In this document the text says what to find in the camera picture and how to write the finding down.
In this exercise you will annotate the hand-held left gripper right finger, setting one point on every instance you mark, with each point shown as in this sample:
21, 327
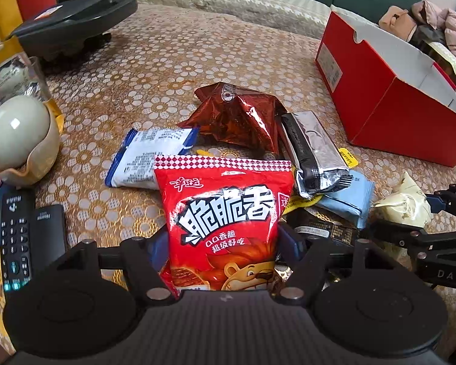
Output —
288, 245

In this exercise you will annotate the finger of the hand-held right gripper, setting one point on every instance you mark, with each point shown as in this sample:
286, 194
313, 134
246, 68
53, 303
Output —
435, 202
410, 235

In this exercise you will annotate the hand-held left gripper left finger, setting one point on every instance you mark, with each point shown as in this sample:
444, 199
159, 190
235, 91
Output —
160, 249

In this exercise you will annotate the cream snack packet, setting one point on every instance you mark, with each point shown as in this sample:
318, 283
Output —
401, 203

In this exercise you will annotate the red lion snack bag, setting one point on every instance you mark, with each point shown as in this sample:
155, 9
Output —
220, 220

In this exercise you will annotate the light blue snack packet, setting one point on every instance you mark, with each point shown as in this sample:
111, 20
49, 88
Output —
349, 201

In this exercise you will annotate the white and blue snack packet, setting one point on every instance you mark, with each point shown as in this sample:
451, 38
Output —
144, 156

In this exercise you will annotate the small yellow snack packet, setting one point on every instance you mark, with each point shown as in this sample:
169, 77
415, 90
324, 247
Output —
347, 157

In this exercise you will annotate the silver and black snack packet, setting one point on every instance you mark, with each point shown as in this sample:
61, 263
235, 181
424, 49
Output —
315, 148

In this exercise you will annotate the red cardboard box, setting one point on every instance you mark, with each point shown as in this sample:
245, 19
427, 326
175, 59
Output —
383, 99

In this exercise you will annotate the dark red foil cookie packet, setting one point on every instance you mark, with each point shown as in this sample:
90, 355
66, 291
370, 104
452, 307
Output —
235, 118

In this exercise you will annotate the short black remote control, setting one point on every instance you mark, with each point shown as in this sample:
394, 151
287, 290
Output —
49, 232

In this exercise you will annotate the long black remote control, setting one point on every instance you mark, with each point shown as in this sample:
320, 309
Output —
17, 235

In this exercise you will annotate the beige patterned armrest cover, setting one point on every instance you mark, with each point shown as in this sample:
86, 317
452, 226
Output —
450, 59

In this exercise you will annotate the beige ornament holder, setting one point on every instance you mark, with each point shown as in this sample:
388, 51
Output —
30, 167

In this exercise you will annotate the tan bag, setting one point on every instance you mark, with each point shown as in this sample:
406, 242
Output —
397, 21

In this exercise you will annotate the pale egg-shaped ornament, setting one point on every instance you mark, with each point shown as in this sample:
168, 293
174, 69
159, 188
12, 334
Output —
17, 129

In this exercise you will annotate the clear plastic container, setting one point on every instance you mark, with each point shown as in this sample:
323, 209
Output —
19, 76

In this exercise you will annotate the black electric griddle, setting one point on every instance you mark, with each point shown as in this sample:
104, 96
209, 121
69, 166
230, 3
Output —
72, 19

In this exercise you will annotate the green sofa with cover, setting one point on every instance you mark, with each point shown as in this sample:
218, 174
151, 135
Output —
228, 3

